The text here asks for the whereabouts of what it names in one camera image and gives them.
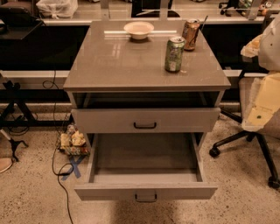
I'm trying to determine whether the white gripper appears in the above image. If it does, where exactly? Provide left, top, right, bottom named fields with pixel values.
left=241, top=73, right=280, bottom=131

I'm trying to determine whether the office chair with beige seat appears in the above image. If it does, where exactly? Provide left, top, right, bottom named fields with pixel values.
left=208, top=76, right=280, bottom=189

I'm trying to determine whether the green soda can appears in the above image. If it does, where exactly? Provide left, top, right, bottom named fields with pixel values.
left=164, top=36, right=185, bottom=73

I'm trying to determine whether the grey drawer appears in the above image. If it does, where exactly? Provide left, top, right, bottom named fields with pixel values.
left=72, top=108, right=221, bottom=133
left=75, top=133, right=217, bottom=202

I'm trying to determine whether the colourful snack bag pile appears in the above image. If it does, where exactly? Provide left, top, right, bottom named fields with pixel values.
left=59, top=124, right=90, bottom=156

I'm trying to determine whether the white ceramic bowl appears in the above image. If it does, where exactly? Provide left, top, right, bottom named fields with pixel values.
left=123, top=21, right=154, bottom=40

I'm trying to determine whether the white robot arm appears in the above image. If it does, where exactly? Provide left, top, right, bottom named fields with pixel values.
left=241, top=14, right=280, bottom=131

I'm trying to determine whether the orange soda can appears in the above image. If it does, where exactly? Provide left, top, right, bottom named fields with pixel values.
left=182, top=19, right=200, bottom=51

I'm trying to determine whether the black side table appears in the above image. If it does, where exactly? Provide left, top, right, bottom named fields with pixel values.
left=0, top=6, right=43, bottom=40

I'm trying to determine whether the black floor cable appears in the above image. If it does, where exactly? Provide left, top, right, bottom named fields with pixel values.
left=42, top=69, right=75, bottom=224

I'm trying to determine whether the white plastic bag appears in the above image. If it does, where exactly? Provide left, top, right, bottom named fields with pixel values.
left=36, top=0, right=78, bottom=18

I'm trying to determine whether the black tripod stand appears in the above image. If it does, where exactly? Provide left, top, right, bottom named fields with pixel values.
left=0, top=80, right=38, bottom=162

